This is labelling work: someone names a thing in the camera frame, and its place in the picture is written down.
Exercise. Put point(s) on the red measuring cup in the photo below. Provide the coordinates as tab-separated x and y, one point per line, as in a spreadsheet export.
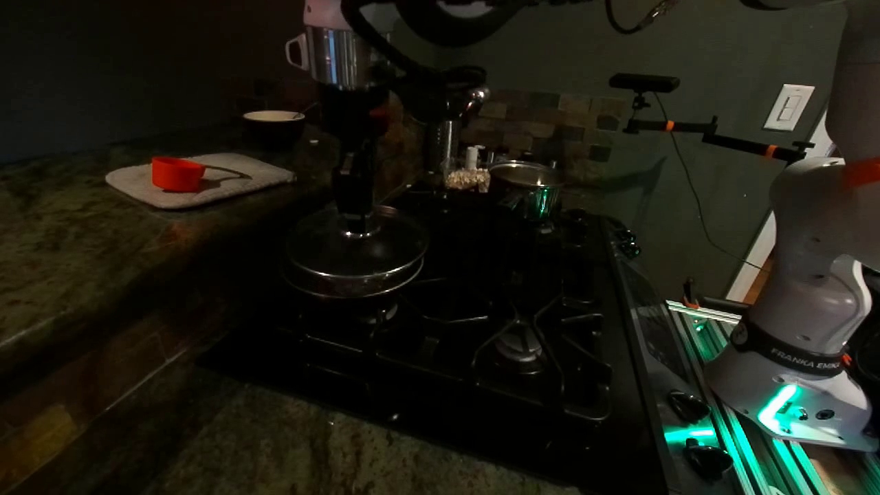
176	175

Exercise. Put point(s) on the steel saucepan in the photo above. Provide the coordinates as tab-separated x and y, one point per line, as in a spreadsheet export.
523	187

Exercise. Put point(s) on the black gas stove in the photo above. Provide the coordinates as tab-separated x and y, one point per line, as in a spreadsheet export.
513	344

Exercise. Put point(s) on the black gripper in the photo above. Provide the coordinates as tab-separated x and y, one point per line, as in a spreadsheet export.
356	119

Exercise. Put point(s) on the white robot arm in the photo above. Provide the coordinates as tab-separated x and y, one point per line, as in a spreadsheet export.
785	365

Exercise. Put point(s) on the glass lid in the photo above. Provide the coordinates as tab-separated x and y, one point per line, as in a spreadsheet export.
383	218

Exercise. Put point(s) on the glass jar with white pieces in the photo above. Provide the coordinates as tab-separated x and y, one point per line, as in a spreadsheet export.
472	175

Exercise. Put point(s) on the white cutting board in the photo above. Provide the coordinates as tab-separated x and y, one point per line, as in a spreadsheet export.
226	178

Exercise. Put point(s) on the dark bowl white rim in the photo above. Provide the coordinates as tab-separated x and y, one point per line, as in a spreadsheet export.
273	128

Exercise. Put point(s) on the black frying pan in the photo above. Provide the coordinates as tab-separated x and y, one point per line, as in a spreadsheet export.
330	266

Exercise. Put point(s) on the white wall outlet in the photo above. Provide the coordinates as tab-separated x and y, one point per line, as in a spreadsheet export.
787	106

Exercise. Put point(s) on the steel ladle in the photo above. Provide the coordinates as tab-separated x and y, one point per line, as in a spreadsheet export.
446	134

